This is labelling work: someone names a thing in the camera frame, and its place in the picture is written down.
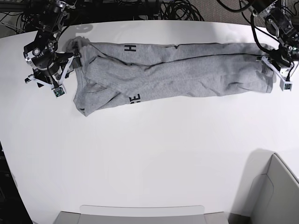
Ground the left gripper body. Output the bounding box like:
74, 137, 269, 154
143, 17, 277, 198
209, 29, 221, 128
268, 44, 299, 71

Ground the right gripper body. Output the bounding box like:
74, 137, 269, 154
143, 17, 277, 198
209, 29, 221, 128
23, 41, 70, 85

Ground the grey T-shirt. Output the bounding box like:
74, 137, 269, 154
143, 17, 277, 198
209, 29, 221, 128
65, 37, 275, 116

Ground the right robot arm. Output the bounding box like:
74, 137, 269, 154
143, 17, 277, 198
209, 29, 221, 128
23, 0, 77, 89

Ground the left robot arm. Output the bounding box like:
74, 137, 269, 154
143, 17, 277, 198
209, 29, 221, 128
239, 0, 299, 83

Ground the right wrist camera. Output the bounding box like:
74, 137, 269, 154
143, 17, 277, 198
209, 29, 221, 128
53, 86, 65, 98

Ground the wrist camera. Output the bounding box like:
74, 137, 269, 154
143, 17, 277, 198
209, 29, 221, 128
280, 80, 292, 91
53, 86, 65, 98

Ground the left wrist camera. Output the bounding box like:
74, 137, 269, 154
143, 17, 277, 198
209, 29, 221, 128
280, 80, 292, 91

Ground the black cable bundle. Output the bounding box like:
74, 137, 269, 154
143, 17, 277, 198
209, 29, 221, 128
154, 0, 205, 22

